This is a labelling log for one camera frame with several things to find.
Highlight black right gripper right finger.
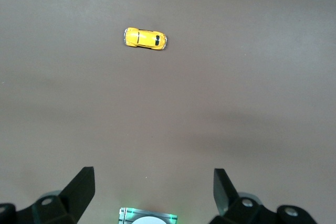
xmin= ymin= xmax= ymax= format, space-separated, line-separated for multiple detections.
xmin=207 ymin=168 xmax=318 ymax=224

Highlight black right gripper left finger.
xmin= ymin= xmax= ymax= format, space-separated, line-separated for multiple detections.
xmin=0 ymin=166 xmax=95 ymax=224

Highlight yellow beetle toy car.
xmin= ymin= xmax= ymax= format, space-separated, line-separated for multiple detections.
xmin=122 ymin=27 xmax=168 ymax=51

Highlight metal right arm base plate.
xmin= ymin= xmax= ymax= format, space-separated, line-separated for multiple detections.
xmin=118 ymin=207 xmax=178 ymax=224

